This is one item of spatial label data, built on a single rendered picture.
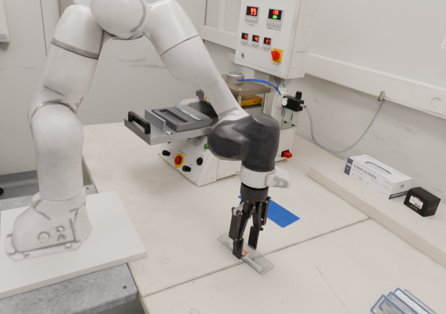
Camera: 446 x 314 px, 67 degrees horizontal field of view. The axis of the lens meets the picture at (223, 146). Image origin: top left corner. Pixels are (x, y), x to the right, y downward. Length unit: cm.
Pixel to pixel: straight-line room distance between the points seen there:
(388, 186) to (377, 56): 59
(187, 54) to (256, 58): 79
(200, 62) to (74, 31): 29
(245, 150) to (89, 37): 45
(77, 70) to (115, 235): 49
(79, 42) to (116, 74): 193
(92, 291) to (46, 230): 21
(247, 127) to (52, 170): 49
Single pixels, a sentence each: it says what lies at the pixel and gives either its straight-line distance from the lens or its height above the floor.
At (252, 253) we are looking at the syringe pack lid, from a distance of 103.
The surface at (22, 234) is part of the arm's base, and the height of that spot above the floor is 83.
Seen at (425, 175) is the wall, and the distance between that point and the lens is 161.
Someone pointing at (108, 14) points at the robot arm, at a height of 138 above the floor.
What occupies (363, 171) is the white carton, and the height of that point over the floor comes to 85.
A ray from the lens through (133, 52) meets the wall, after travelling 279.
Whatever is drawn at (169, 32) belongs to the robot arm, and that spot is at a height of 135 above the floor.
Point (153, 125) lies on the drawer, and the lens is 131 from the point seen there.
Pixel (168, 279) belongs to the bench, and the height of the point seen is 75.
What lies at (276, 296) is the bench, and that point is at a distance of 97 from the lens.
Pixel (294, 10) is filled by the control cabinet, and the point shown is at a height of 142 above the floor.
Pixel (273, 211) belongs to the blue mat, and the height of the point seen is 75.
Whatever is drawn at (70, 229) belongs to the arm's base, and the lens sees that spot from 103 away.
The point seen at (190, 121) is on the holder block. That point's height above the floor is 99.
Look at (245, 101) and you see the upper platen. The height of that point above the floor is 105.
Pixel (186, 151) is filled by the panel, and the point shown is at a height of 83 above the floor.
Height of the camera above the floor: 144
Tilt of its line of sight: 24 degrees down
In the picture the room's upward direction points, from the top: 6 degrees clockwise
